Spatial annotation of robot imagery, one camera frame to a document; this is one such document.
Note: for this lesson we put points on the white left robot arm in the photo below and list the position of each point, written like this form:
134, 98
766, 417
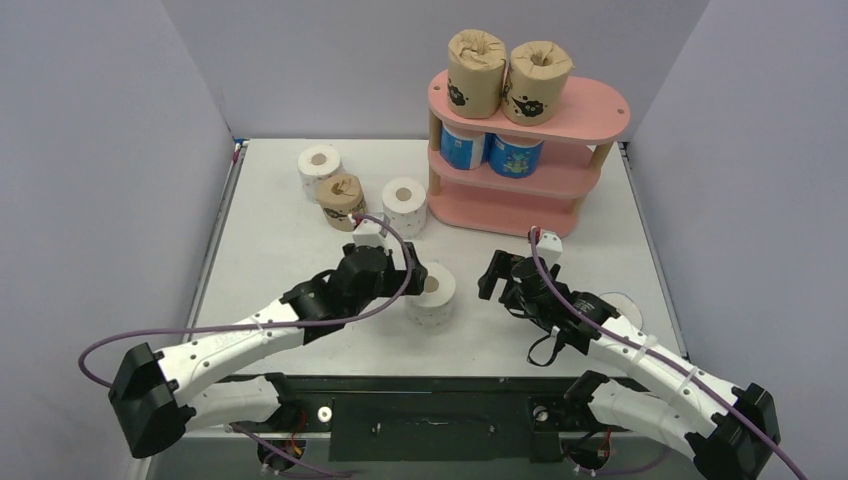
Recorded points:
159, 395

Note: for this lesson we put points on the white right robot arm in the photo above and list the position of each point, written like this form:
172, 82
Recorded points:
728, 432

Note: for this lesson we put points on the brown paper roll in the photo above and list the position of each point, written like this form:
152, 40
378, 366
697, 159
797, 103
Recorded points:
536, 76

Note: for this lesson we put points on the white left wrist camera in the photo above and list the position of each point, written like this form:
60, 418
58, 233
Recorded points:
367, 233

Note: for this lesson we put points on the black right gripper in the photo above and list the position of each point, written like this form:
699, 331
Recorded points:
499, 276

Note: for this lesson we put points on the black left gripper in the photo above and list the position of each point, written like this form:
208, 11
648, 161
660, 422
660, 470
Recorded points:
396, 277

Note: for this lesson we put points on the brown wrapped roll on table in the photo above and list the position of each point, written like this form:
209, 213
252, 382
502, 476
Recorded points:
340, 196

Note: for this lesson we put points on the aluminium frame rail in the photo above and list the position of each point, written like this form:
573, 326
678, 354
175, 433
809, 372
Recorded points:
208, 454

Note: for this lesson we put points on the blue roll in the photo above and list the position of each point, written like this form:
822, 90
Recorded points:
463, 149
514, 157
626, 307

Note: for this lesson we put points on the pink three-tier wooden shelf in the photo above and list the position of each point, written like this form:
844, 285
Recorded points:
547, 170

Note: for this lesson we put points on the white floral roll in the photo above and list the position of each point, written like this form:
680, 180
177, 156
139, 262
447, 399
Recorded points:
434, 306
405, 205
316, 164

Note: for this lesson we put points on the brown wrapped roll on shelf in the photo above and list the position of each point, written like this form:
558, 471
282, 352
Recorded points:
477, 62

